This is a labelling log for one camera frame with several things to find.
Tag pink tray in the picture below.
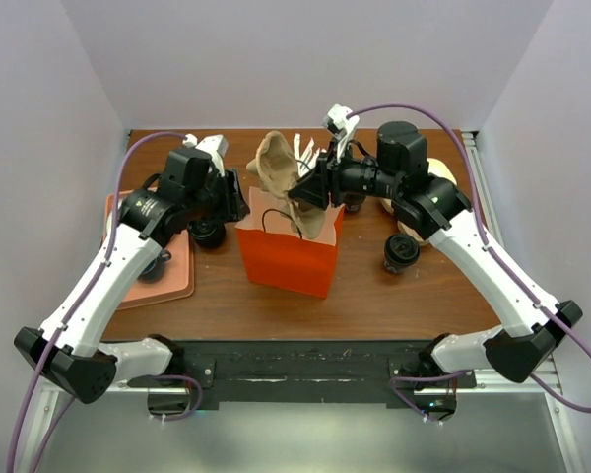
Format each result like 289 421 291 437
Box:
105 191 196 311

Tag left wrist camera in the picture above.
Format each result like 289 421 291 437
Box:
182 134 229 177

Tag orange paper bag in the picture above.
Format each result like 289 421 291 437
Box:
235 187 344 299

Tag purple cable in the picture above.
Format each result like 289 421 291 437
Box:
344 102 591 425
4 131 206 473

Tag dark blue mug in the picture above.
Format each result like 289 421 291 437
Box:
138 249 172 284

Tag black cup lid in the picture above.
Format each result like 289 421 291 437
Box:
384 233 420 266

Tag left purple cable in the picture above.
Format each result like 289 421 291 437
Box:
4 131 206 473

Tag stack of black cups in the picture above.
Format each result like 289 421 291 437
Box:
344 194 365 214

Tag stack of black lids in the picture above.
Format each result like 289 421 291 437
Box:
187 220 227 249

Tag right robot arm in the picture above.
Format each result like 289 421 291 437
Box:
289 118 582 387

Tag white wrapped straws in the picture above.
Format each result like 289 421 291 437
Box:
293 133 325 177

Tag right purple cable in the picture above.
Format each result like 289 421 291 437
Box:
344 102 591 425

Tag aluminium frame rail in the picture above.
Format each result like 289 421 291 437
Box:
461 131 585 472

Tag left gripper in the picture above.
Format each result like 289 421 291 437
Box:
185 167 250 224

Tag single black cup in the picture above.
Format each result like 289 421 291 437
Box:
383 259 415 275

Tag cardboard cup carrier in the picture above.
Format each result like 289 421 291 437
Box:
378 198 429 247
246 130 325 239

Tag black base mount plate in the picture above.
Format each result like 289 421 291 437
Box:
173 340 476 413

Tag cream square plate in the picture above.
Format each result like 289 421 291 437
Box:
427 158 457 184

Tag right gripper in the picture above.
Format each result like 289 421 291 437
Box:
290 136 402 210

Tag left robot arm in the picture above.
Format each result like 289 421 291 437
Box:
14 135 249 404

